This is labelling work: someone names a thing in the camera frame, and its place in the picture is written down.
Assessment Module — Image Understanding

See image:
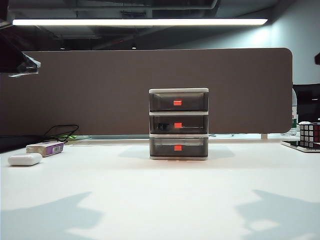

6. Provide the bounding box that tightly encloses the black monitor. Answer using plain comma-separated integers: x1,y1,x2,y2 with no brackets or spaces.
292,83,320,125

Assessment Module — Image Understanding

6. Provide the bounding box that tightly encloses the white mini drawer cabinet frame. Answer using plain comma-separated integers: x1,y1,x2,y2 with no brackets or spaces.
148,87,210,161

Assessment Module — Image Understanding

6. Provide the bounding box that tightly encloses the smoky drawer at cabinet base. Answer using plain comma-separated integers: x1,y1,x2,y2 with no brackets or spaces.
149,137,209,159

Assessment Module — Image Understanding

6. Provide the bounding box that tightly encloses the black cable bundle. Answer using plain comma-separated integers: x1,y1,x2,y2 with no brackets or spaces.
44,124,80,145

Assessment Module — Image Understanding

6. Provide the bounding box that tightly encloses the white earbuds case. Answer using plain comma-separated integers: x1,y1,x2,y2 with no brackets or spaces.
7,152,43,167

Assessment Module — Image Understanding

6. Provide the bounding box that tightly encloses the smoky drawer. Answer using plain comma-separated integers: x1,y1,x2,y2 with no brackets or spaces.
149,114,209,135
149,92,209,112
149,137,209,159

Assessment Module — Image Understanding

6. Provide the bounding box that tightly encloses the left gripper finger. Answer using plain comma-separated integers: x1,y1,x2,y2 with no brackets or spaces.
7,71,40,79
0,27,42,74

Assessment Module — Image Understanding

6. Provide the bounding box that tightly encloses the smoky drawer under cabinet lid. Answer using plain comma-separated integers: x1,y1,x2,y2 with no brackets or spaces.
149,92,209,112

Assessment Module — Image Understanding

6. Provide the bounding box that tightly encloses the black Rubik's cube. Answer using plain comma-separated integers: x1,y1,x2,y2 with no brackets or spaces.
298,121,320,149

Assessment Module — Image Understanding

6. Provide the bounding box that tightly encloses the transparent tape with black dispenser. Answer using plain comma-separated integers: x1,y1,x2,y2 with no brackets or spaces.
156,121,174,133

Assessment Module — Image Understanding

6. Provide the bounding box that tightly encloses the long ceiling light strip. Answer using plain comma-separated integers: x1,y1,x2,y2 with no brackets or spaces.
11,18,269,27

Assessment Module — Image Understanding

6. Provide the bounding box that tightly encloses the purple and white small box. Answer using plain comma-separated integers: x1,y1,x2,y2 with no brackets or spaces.
25,141,65,158

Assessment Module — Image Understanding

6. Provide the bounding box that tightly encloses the brown desk partition panel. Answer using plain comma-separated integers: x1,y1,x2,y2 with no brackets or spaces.
14,47,294,137

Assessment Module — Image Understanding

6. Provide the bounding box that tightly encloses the white flat tablet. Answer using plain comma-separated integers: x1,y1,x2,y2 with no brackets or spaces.
281,139,320,153

